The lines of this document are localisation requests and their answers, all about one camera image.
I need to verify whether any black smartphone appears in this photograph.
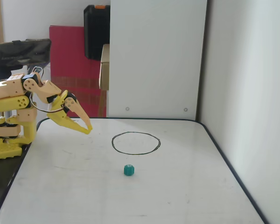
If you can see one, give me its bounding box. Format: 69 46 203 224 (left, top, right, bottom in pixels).
0 38 52 76

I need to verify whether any white upright panel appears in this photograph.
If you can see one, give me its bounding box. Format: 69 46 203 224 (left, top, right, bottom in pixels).
106 0 209 121

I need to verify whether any black plastic tool case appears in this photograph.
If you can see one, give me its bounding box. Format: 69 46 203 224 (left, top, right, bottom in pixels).
83 4 111 62

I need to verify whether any brown cardboard box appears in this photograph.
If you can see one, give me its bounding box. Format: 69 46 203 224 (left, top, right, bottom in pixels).
99 43 110 91

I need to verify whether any small green cube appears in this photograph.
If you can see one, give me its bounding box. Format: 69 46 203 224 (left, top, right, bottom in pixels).
123 164 134 176

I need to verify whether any yellow and beige robot base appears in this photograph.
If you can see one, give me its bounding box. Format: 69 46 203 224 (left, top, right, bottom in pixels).
0 107 37 161

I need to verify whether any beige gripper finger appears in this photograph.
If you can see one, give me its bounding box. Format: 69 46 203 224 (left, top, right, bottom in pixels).
64 97 93 131

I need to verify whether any yellow gripper body with motor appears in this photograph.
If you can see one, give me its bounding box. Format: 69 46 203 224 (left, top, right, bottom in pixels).
46 90 77 126

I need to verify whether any black drawn circle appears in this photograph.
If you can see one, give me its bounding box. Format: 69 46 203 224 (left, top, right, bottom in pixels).
112 132 161 155

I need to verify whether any red flat box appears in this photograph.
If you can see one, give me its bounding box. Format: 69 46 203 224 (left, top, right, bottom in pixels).
49 25 107 118

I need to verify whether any thin servo cable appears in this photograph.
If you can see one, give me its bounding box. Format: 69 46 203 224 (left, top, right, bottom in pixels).
29 92 66 114

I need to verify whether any white board with dark edge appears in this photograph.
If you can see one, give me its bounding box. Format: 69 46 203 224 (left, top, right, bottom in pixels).
0 117 270 224

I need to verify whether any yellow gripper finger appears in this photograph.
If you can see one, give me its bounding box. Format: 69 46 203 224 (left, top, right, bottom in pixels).
60 116 92 135

